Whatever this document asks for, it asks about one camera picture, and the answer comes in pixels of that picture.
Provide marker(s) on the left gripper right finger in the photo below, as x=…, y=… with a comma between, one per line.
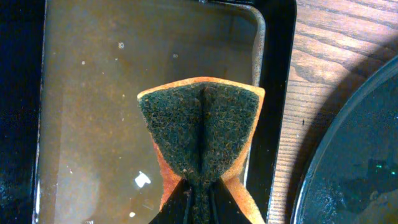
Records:
x=223, y=207

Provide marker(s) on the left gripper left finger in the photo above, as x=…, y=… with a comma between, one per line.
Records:
x=176, y=209

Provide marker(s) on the round black tray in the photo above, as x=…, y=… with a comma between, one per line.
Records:
x=352, y=177

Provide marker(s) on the black rectangular water tray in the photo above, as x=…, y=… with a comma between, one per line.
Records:
x=74, y=148

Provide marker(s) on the orange green sponge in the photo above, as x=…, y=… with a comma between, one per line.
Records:
x=202, y=130

